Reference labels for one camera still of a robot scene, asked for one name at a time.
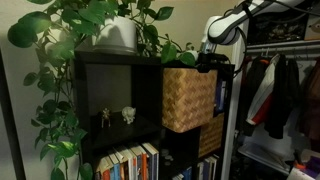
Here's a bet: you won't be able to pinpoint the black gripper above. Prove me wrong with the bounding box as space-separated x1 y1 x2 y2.
196 52 229 73

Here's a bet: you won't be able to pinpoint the woven bamboo basket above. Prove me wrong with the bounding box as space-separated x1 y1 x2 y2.
162 68 218 133
198 114 224 157

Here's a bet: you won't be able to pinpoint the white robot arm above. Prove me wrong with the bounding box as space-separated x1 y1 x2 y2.
196 0 306 73

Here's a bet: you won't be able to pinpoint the upper shelf dark books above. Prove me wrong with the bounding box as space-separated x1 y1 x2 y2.
214 79 226 115

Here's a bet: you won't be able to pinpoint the bottom right shelf books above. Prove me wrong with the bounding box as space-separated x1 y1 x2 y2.
172 155 219 180

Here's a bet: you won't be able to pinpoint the white red hanging jacket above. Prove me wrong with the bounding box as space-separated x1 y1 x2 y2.
246 55 280 125

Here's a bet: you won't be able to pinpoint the black hanging garment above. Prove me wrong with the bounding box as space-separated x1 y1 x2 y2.
265 59 300 139

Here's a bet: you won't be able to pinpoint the black cube bookshelf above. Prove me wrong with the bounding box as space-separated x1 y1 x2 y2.
73 50 236 180

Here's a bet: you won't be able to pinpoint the white ceramic plant pot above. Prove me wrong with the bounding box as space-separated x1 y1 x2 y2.
92 16 137 54

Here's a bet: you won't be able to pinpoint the white elephant figurine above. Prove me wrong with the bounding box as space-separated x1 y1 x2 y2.
122 107 136 124

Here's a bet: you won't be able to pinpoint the metal closet rod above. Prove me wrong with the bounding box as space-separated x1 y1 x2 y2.
247 40 320 55

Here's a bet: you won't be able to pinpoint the small brass figurine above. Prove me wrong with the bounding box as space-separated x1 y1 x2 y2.
101 108 111 126

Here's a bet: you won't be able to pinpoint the row of colourful books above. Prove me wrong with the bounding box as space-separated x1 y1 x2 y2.
94 142 159 180

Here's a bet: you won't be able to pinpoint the green pothos plant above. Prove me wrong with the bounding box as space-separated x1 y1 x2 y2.
7 0 197 180

